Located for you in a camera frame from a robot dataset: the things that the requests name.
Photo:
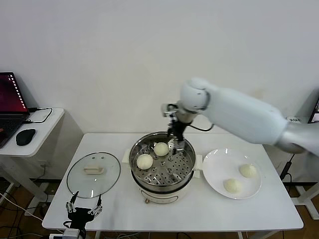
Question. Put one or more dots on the round white plate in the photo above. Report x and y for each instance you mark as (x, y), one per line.
(219, 169)

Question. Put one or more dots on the cream electric cooking pot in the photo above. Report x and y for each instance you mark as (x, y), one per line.
(159, 196)

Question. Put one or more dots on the black computer mouse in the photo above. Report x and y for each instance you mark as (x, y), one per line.
(25, 137)

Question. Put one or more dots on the laptop with pale screen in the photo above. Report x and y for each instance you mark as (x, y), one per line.
(314, 112)

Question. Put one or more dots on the laptop with red screen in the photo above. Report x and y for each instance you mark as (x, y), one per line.
(10, 99)

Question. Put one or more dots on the white side table with label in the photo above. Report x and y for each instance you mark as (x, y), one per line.
(304, 171)

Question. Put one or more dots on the round glass pot lid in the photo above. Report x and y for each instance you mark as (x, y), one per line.
(104, 184)

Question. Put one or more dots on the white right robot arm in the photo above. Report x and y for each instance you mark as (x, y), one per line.
(249, 117)

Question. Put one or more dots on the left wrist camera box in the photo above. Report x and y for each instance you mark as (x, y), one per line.
(71, 234)

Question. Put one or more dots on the white side table with mouse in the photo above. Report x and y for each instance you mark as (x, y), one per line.
(45, 139)

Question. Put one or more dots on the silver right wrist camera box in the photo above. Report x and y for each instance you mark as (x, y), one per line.
(168, 110)

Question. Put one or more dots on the white floor power strip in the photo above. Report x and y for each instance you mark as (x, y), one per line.
(33, 211)

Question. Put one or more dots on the perforated steel steamer basket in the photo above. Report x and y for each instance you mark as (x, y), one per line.
(174, 166)

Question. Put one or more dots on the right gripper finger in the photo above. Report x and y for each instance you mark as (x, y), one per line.
(181, 145)
(171, 146)

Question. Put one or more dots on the white steamed baozi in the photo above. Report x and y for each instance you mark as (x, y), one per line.
(160, 149)
(144, 161)
(233, 186)
(247, 171)

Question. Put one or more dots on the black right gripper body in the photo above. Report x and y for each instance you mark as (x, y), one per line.
(177, 130)

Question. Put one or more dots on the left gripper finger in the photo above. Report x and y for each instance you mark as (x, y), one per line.
(97, 207)
(70, 205)

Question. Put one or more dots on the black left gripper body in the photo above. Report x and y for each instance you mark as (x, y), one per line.
(80, 214)

